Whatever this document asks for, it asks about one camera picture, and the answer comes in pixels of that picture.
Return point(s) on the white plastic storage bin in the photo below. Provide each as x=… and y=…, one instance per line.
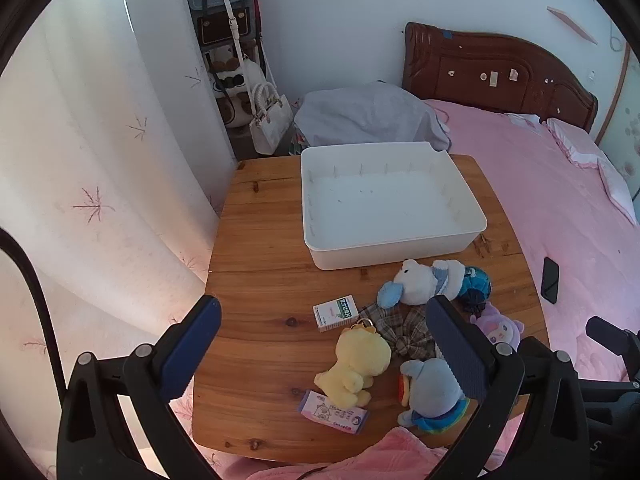
x=390, y=200

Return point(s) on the pink pillow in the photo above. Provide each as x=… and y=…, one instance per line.
x=585, y=147

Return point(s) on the purple tissue packet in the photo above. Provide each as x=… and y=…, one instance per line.
x=335, y=415

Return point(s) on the plaid fabric bow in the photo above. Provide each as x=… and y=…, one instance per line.
x=405, y=325

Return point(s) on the pink wall shelf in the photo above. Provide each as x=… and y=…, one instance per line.
x=570, y=22

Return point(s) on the black smartphone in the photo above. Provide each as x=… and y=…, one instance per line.
x=550, y=280

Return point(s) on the white plush toy blue ears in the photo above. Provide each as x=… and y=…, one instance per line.
x=420, y=285

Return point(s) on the blue satchel bag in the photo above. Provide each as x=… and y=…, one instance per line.
x=220, y=20

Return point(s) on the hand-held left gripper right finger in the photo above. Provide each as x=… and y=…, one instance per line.
x=457, y=355

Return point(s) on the purple plush doll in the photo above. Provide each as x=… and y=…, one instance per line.
x=500, y=327

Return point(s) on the white patterned curtain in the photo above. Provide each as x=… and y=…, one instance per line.
x=100, y=135

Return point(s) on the white plush owl bag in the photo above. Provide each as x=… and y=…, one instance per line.
x=230, y=82

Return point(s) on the blue round plush toy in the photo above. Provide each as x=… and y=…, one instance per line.
x=475, y=285

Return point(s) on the brown wooden headboard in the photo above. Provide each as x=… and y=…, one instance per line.
x=475, y=70

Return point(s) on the small green white medicine box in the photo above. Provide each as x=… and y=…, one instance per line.
x=334, y=312

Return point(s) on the grey cloth cover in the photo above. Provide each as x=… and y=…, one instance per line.
x=365, y=115

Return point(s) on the pink fleece cloth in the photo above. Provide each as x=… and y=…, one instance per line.
x=390, y=455

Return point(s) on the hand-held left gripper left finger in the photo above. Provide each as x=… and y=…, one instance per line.
x=192, y=345

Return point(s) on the yellow plush duck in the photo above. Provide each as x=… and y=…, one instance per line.
x=357, y=360

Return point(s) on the white handbag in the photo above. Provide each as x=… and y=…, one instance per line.
x=270, y=127

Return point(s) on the pink bed sheet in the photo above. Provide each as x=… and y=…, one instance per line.
x=550, y=210

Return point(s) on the blue plush shark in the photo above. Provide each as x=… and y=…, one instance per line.
x=430, y=385

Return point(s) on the frosted floral wardrobe door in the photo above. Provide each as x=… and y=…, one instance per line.
x=627, y=125

